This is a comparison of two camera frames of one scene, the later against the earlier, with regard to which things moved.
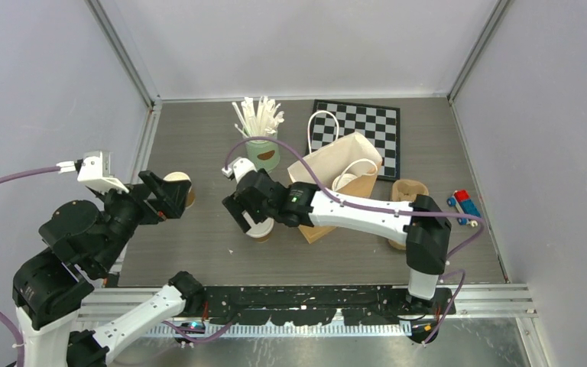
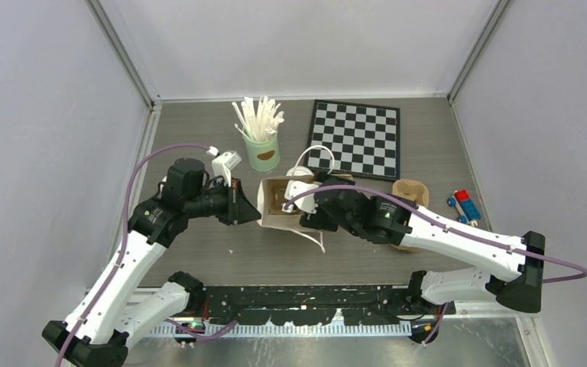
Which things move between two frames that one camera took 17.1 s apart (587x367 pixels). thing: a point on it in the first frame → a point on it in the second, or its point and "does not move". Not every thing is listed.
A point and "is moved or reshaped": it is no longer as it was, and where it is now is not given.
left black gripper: (173, 196) → (238, 209)
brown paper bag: (348, 165) is moved or reshaped
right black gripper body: (258, 214) → (321, 219)
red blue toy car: (462, 200) does not move
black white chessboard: (332, 121) does not move
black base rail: (306, 304) does not move
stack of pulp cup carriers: (407, 190) does not move
